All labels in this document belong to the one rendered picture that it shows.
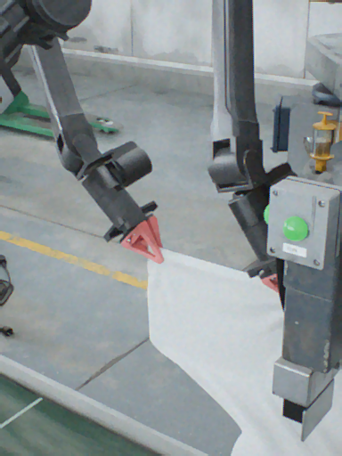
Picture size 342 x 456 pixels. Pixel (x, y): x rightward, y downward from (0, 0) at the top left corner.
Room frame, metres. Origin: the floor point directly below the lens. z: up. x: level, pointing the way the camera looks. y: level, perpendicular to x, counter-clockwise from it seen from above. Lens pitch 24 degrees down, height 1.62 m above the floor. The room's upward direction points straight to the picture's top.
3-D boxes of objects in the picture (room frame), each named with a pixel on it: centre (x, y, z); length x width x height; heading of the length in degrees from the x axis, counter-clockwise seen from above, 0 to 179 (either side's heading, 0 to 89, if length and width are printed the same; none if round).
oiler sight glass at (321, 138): (0.84, -0.19, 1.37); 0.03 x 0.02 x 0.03; 54
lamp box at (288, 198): (0.78, -0.16, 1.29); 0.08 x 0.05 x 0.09; 54
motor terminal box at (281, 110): (1.31, -0.23, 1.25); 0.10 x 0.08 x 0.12; 169
